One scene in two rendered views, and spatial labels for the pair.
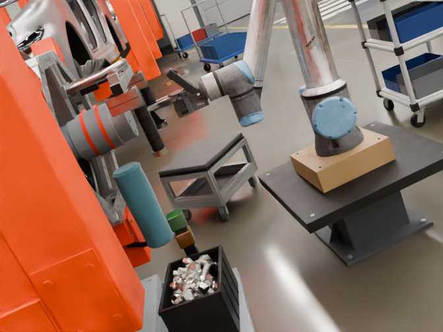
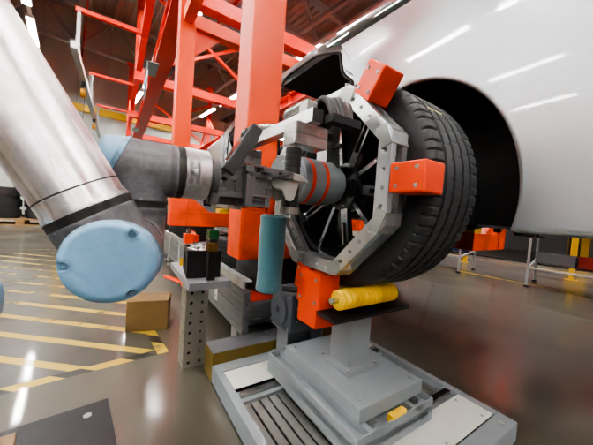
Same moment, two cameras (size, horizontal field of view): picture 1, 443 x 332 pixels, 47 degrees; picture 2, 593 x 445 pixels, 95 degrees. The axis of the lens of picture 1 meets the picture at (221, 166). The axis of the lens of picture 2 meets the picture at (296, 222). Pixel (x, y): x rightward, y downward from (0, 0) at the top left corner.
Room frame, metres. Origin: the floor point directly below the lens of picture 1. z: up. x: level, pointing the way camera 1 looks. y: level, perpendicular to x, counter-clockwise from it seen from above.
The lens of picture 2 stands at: (2.26, -0.20, 0.75)
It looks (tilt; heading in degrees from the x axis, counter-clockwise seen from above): 2 degrees down; 145
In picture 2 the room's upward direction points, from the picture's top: 4 degrees clockwise
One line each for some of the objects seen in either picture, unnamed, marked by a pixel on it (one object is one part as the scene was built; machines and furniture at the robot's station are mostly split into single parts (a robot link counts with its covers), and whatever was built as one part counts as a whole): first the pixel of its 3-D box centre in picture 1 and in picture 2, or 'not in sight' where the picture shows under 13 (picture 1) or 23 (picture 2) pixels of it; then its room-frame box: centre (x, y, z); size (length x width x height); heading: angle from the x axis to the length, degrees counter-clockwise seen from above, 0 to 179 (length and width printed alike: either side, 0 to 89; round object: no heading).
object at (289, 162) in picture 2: (152, 106); (291, 179); (1.75, 0.13, 0.83); 0.04 x 0.04 x 0.16
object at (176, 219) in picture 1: (177, 220); (213, 234); (1.18, 0.15, 0.64); 0.04 x 0.04 x 0.04; 89
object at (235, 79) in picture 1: (233, 78); (141, 169); (1.75, -0.16, 0.81); 0.12 x 0.09 x 0.10; 89
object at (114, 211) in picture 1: (78, 139); (325, 184); (1.59, 0.37, 0.85); 0.54 x 0.07 x 0.54; 179
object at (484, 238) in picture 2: not in sight; (477, 231); (1.11, 2.77, 0.69); 0.52 x 0.17 x 0.35; 89
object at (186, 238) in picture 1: (184, 237); (212, 246); (1.18, 0.15, 0.59); 0.04 x 0.04 x 0.04; 89
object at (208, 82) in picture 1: (209, 87); (196, 174); (1.75, -0.07, 0.81); 0.10 x 0.05 x 0.09; 179
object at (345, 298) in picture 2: not in sight; (366, 295); (1.71, 0.47, 0.51); 0.29 x 0.06 x 0.06; 89
